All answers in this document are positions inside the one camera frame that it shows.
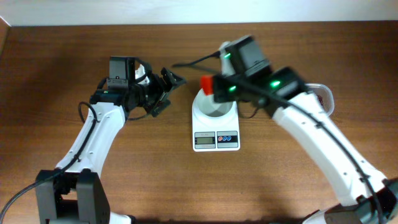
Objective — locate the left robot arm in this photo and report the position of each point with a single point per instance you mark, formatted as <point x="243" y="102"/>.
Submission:
<point x="73" y="192"/>

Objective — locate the red beans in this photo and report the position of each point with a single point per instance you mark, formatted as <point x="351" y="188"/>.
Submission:
<point x="320" y="99"/>

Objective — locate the white digital kitchen scale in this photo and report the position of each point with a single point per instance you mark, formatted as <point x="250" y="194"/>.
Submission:
<point x="216" y="134"/>

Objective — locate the orange measuring scoop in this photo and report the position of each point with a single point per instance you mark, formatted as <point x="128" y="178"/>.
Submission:
<point x="206" y="83"/>

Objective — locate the clear plastic food container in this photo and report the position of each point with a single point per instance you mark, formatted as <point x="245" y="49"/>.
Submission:
<point x="326" y="93"/>

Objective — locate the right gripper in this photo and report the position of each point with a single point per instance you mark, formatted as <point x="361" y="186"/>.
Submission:
<point x="219" y="88"/>

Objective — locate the white round bowl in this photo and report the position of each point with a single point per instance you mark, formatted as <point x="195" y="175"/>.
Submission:
<point x="205" y="105"/>

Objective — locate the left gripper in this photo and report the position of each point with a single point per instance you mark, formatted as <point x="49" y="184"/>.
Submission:
<point x="159" y="93"/>

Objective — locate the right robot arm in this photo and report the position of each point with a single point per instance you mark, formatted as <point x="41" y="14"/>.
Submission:
<point x="365" y="194"/>

